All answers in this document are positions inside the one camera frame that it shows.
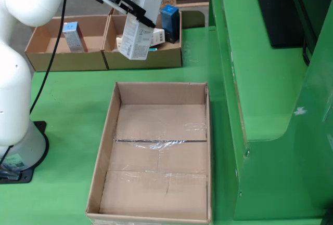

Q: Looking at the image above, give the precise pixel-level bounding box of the white d'Alba product carton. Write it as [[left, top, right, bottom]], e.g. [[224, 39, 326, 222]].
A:
[[118, 0, 164, 61]]

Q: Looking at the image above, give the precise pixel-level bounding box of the black monitor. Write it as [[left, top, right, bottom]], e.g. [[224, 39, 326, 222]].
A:
[[251, 0, 321, 48]]

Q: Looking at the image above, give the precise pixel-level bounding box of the dark blue product carton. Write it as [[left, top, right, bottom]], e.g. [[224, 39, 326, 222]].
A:
[[160, 4, 181, 44]]

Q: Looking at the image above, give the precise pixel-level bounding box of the large brown cardboard tray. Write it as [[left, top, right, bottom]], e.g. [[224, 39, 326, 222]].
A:
[[84, 81, 211, 225]]

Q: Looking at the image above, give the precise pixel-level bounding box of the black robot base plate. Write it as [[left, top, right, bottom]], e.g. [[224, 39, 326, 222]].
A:
[[0, 121, 50, 184]]

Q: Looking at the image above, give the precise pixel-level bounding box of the green metal cabinet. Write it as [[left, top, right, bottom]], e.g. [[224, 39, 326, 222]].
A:
[[208, 0, 333, 225]]

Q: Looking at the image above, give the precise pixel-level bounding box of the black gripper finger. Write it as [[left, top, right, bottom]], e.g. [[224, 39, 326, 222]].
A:
[[120, 0, 157, 29]]

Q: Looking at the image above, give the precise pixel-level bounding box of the open brown cardboard box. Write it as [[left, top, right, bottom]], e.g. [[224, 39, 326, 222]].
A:
[[100, 4, 183, 70], [24, 15, 110, 72]]

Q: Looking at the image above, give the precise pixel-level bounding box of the black monitor cable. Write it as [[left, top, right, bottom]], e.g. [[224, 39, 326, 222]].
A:
[[301, 37, 312, 67]]

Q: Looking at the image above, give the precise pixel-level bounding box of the white cow print carton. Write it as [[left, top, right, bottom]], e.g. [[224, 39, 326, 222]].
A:
[[116, 28, 166, 52]]

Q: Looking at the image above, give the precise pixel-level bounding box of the grey-blue product carton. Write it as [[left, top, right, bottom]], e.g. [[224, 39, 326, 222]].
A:
[[62, 21, 88, 53]]

